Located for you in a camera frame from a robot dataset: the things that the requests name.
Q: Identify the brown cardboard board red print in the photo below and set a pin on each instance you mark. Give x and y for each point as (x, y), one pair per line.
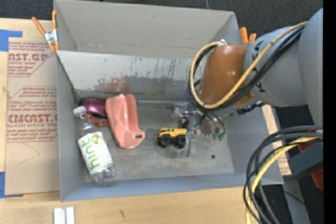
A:
(31, 154)

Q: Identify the magenta shiny cup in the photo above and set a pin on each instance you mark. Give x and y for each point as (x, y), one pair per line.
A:
(94, 107)

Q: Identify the grey metal bin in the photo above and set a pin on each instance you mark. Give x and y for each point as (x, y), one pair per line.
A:
(162, 162)

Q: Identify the red-brown toy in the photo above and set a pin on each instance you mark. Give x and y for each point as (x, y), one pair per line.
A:
(98, 121)

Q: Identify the pink plastic spray bottle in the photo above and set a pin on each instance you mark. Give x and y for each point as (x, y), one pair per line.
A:
(122, 120)

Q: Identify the yellow and black toy truck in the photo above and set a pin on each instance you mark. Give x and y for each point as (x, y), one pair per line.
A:
(170, 136)

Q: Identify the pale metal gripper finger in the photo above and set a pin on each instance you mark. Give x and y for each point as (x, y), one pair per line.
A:
(183, 109)
(189, 145)

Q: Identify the clear plastic bottle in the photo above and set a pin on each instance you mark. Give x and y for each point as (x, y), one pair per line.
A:
(95, 150)

